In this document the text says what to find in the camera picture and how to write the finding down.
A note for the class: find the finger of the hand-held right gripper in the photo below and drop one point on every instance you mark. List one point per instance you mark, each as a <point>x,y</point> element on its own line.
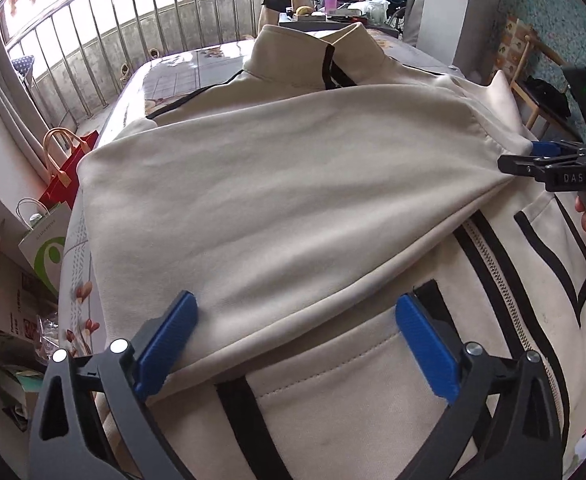
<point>515,165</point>
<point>545,149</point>

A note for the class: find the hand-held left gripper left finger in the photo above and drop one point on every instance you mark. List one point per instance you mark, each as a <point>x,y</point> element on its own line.
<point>168,345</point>

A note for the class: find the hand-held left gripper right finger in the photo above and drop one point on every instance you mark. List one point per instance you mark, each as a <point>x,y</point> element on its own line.
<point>425,355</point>

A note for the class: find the cream jacket with black stripes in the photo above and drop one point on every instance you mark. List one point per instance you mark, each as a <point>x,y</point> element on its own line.
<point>298,185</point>

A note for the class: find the wooden chair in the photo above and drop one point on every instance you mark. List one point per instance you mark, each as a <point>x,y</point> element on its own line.
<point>520,95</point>

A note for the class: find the white paper bag green print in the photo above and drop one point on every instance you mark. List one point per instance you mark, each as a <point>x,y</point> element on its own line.
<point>43,250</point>

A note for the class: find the cardboard box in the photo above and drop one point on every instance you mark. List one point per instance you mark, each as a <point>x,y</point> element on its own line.
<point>8,300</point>

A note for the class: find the red gift bag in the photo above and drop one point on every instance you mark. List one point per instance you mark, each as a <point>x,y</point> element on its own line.
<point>65,190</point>

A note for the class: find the grey curtain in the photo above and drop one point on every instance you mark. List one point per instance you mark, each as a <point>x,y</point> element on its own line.
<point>418,0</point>

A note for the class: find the white plastic bag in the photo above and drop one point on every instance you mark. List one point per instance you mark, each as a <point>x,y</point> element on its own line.
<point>375,10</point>

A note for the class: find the purple cup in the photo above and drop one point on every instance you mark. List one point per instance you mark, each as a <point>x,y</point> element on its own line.
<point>332,1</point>

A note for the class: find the dark low cabinet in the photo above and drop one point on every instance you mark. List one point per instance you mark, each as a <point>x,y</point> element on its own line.
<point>303,22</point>

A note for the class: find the yellow fruit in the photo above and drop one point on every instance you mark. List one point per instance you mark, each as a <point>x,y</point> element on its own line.
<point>304,10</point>

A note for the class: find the floral checked tablecloth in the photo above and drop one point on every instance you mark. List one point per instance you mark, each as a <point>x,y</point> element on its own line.
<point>188,80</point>

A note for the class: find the beige shoe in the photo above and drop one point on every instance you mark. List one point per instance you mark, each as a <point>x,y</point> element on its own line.
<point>154,54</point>
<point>125,74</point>

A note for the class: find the beige curtain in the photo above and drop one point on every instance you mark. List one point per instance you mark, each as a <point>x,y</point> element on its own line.
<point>8,110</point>

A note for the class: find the blue polka-dot cushion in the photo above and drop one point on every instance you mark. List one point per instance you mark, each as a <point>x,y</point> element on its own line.
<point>24,66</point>

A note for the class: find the metal balcony railing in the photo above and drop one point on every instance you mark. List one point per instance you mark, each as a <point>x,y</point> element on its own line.
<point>65,6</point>

